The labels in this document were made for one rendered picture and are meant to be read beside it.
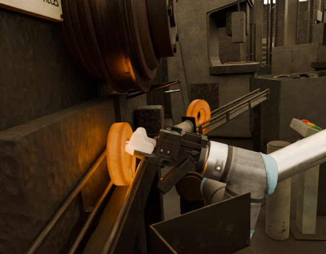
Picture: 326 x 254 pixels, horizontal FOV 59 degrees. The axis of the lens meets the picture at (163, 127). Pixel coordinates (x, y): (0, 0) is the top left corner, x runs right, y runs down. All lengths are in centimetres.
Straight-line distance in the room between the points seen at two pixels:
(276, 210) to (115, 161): 116
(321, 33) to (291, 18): 511
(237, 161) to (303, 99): 236
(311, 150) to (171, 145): 43
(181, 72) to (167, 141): 292
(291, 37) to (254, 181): 912
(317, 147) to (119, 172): 56
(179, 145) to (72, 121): 24
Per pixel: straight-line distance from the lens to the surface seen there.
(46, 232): 50
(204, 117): 137
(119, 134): 66
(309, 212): 176
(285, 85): 288
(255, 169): 67
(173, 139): 66
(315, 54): 465
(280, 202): 164
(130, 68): 68
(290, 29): 973
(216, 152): 66
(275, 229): 171
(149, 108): 106
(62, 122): 55
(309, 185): 169
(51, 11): 65
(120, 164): 65
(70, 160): 58
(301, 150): 90
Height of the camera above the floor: 96
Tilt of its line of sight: 13 degrees down
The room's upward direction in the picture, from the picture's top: 4 degrees counter-clockwise
